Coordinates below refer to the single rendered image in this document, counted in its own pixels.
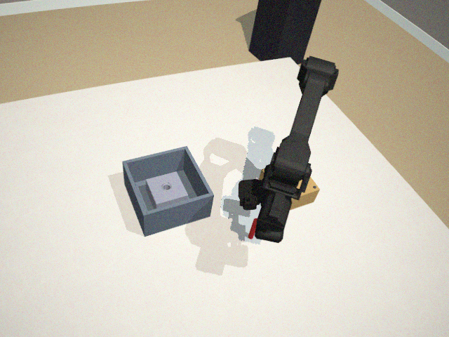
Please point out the red peg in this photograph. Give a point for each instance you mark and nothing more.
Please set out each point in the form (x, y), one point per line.
(252, 230)

